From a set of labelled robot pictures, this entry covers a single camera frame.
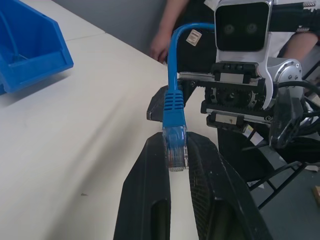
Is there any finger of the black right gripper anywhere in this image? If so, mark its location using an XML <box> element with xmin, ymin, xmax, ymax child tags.
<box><xmin>269</xmin><ymin>88</ymin><xmax>305</xmax><ymax>149</ymax></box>
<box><xmin>146</xmin><ymin>80</ymin><xmax>199</xmax><ymax>123</ymax></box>

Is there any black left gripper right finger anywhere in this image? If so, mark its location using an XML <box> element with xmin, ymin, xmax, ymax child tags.
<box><xmin>185</xmin><ymin>131</ymin><xmax>274</xmax><ymax>240</ymax></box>

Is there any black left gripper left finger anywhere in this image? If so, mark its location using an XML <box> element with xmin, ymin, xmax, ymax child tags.
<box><xmin>113</xmin><ymin>131</ymin><xmax>172</xmax><ymax>240</ymax></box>

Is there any blue ethernet cable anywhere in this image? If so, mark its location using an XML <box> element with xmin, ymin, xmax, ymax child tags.
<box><xmin>161</xmin><ymin>22</ymin><xmax>216</xmax><ymax>173</ymax></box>

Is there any blue plastic bin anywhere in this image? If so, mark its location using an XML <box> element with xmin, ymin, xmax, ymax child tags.
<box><xmin>0</xmin><ymin>0</ymin><xmax>75</xmax><ymax>96</ymax></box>

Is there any person bare hand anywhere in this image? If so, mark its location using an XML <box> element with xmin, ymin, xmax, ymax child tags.
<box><xmin>149</xmin><ymin>29</ymin><xmax>176</xmax><ymax>64</ymax></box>

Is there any person torso in black apron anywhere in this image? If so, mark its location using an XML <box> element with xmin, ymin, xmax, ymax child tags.
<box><xmin>172</xmin><ymin>0</ymin><xmax>320</xmax><ymax>74</ymax></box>

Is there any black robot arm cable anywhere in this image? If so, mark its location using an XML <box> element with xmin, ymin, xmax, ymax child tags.
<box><xmin>276</xmin><ymin>80</ymin><xmax>320</xmax><ymax>97</ymax></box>

